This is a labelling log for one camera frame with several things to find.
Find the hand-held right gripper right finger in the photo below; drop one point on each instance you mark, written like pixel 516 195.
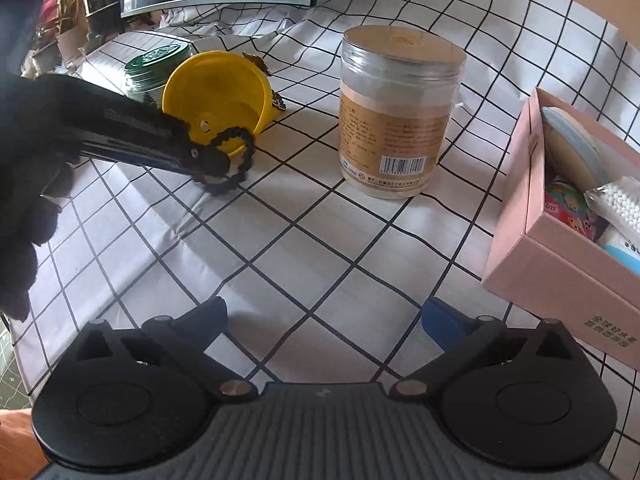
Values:
pixel 445 324

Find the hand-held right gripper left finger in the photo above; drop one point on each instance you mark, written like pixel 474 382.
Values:
pixel 207 319

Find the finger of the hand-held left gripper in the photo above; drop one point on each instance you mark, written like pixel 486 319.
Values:
pixel 130 156
pixel 150 127

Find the pink cardboard box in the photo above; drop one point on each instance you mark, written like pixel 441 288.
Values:
pixel 550 270

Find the colourful printed packet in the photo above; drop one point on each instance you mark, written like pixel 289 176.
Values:
pixel 570 212

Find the white blue packet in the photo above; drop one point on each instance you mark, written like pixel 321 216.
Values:
pixel 622 250

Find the cotton swab pack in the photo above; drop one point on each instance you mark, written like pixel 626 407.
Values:
pixel 617 202

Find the green lid glass jar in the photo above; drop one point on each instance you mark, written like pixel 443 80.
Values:
pixel 155 65

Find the yellow plastic cup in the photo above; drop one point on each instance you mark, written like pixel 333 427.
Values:
pixel 215 90

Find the black white checked tablecloth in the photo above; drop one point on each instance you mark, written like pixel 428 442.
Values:
pixel 350 240

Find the green cutting mat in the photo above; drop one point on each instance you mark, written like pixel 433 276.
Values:
pixel 12 365

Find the clear plastic jar tan label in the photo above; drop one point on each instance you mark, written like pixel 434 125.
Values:
pixel 395 125

